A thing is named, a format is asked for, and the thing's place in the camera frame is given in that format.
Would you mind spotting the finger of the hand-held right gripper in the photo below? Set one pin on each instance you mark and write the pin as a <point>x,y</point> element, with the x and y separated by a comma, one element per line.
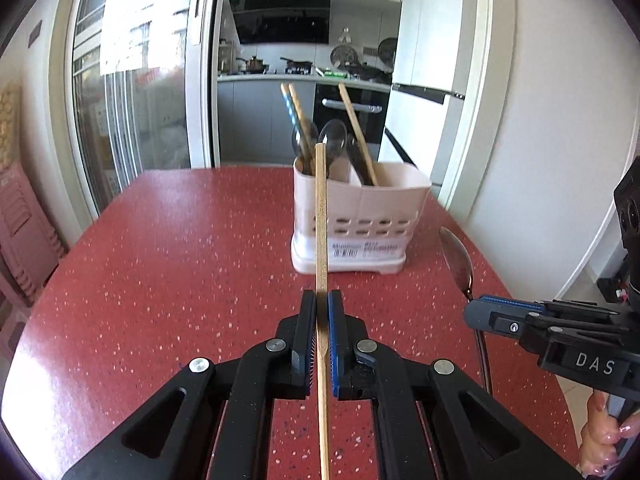
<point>520,302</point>
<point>500,325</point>

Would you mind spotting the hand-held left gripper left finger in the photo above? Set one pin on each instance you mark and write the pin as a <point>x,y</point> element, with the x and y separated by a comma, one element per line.
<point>305,332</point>

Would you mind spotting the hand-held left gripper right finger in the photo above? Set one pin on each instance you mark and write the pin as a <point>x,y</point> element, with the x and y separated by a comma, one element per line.
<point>335,335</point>

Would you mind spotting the dark metal spoon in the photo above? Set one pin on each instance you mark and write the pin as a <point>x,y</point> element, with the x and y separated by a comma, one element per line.
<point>361,160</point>
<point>334,137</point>
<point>456,260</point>
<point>305,137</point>

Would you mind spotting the plain wooden chopstick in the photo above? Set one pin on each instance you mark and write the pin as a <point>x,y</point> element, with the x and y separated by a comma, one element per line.
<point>321,240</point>
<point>299,110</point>
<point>356,130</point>

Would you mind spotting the white plastic utensil holder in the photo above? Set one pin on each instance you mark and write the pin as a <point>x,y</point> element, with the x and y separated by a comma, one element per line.
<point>360,210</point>

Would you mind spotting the blue patterned wooden chopstick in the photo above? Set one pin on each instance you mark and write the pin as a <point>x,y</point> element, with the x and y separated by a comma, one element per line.
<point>290,107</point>

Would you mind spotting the person's right hand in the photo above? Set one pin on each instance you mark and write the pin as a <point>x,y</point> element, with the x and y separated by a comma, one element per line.
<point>602,440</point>

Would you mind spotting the grey lower kitchen cabinets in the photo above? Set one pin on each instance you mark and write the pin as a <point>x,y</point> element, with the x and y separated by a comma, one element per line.
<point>250,120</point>

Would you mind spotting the white refrigerator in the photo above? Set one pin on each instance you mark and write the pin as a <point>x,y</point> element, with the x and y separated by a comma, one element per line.
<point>430,85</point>

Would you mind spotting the green packet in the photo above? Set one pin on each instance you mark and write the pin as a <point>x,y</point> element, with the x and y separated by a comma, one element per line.
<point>333,72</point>

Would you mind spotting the black gas stove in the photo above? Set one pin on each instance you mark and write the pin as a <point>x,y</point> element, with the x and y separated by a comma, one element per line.
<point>296,66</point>

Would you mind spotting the hanging metal strainer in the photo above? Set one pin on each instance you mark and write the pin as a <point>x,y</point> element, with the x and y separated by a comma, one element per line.
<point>343,56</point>

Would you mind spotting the black wok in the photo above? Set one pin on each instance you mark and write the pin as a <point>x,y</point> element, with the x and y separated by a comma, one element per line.
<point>387,52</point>

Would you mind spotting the pink plastic stool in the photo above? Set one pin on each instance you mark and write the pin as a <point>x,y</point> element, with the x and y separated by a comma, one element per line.
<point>25,240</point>

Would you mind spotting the sliding glass door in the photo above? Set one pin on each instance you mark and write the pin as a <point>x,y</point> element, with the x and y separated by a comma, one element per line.
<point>140,85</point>

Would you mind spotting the black range hood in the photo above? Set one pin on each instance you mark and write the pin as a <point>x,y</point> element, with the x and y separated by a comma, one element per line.
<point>282,20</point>

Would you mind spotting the beige bubbled sheet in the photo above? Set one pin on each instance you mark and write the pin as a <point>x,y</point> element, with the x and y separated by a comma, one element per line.
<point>9,125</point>

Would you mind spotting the dark wall switch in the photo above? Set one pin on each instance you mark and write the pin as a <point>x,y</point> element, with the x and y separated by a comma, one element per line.
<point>36,33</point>

